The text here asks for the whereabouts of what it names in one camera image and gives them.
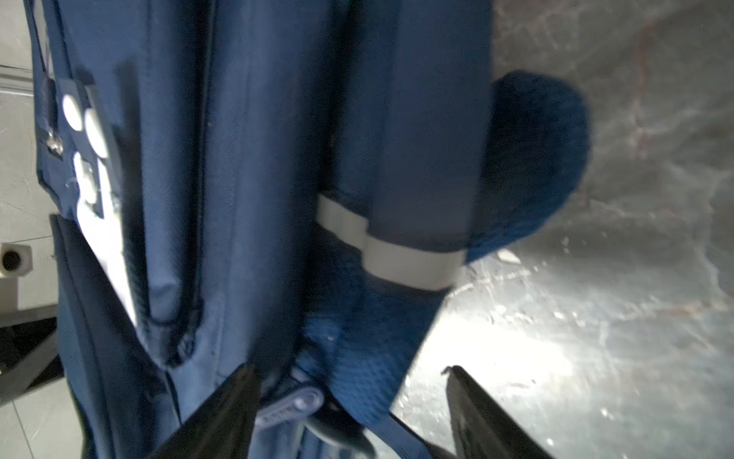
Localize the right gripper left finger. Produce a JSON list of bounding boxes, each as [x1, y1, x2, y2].
[[151, 365, 260, 459]]

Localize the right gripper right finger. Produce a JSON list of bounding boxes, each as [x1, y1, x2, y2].
[[445, 365, 552, 459]]

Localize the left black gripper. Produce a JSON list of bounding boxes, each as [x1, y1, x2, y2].
[[1, 304, 64, 405]]

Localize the navy blue backpack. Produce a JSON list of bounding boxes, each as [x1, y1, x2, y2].
[[25, 1, 590, 458]]

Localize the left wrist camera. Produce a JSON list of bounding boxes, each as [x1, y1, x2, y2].
[[0, 243, 34, 314]]

